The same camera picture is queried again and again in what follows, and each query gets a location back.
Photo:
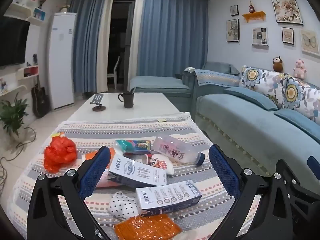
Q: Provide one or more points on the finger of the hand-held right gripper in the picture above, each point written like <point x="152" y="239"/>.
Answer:
<point x="314" y="163"/>
<point x="291" y="173"/>

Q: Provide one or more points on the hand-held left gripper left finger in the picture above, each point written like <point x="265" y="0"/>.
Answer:
<point x="96" y="167"/>

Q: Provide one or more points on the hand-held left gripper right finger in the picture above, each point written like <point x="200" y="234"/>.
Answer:
<point x="223" y="170"/>

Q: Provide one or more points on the orange white packet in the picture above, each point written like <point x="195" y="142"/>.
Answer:
<point x="113" y="153"/>

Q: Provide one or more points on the red plastic bag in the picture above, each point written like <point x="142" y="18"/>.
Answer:
<point x="58" y="153"/>

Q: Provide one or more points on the white blue carton box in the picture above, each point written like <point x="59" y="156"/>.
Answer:
<point x="137" y="172"/>
<point x="167" y="196"/>

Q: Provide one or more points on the white dotted face mask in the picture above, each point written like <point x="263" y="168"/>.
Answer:
<point x="122" y="206"/>

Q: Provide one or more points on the colourful snack packet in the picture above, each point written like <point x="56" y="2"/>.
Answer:
<point x="140" y="145"/>

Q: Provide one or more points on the clear plastic bottle blue cap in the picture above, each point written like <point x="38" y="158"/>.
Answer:
<point x="172" y="150"/>

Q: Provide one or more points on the white panda yogurt bottle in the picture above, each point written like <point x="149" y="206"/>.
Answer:
<point x="161" y="165"/>

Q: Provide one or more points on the orange mesh packet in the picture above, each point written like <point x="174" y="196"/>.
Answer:
<point x="147" y="227"/>

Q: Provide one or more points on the striped tablecloth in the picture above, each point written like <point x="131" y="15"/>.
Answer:
<point x="100" y="132"/>

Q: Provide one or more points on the blue-green sofa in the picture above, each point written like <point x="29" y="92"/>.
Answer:
<point x="237" y="130"/>

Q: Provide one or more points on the blue cushion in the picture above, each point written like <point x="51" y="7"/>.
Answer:
<point x="250" y="96"/>
<point x="297" y="120"/>

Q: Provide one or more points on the brown phone stand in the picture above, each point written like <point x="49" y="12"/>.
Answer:
<point x="99" y="108"/>

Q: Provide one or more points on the dark mug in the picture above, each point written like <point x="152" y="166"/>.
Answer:
<point x="128" y="101"/>

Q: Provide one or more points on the dark guitar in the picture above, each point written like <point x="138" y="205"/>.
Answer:
<point x="40" y="100"/>

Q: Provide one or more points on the patterned armrest cover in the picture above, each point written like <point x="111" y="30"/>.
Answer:
<point x="215" y="78"/>

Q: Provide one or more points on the floral sofa back cover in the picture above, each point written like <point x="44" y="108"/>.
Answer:
<point x="265" y="85"/>

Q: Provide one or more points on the pink pig plush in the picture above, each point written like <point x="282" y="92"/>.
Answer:
<point x="300" y="68"/>

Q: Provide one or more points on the white chair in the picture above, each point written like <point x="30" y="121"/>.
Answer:
<point x="115" y="71"/>

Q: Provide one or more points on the green potted plant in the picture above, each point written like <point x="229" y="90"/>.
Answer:
<point x="12" y="115"/>

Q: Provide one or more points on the brown monkey plush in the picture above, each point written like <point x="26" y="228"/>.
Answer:
<point x="278" y="65"/>

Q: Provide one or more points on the white refrigerator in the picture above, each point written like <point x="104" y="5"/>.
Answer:
<point x="62" y="62"/>

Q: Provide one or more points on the light framed butterfly picture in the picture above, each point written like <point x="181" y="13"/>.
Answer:
<point x="310" y="41"/>

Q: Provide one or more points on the white curtain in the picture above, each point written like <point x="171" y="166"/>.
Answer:
<point x="103" y="42"/>

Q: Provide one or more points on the blue curtain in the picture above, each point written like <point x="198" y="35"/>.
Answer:
<point x="172" y="30"/>
<point x="85" y="42"/>

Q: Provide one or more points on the black framed butterfly picture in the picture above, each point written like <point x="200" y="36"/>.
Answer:
<point x="288" y="35"/>

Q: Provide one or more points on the black framed flower picture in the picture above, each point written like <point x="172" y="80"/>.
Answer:
<point x="232" y="30"/>

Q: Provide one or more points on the black television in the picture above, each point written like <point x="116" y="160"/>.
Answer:
<point x="12" y="42"/>

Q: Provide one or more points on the large flower picture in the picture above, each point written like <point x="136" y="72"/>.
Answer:
<point x="287" y="10"/>

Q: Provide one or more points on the blue picture card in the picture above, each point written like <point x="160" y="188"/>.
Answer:
<point x="39" y="13"/>

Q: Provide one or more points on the red gourd ornament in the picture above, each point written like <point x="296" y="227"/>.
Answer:
<point x="251" y="7"/>

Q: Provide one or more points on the white red wall shelf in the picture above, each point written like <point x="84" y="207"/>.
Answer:
<point x="26" y="71"/>

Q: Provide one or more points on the white collage picture frame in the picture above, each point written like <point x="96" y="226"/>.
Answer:
<point x="260" y="36"/>

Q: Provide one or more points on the orange wall shelf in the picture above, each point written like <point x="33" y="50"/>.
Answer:
<point x="252" y="16"/>

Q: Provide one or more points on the small black picture frame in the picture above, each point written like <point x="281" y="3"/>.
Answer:
<point x="234" y="10"/>

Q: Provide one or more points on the white curved wall shelf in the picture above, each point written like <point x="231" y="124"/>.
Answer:
<point x="17" y="10"/>

